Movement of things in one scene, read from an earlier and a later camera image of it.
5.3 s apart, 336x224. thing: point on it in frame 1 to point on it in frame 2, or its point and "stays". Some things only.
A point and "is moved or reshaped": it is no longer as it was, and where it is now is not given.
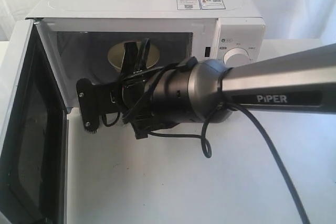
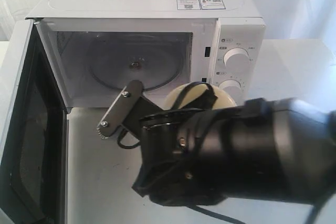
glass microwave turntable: (97, 54) stays
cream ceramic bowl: (116, 53) is moved or reshaped
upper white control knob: (235, 57) stays
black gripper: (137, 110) to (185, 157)
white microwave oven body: (89, 33) stays
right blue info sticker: (211, 2) stays
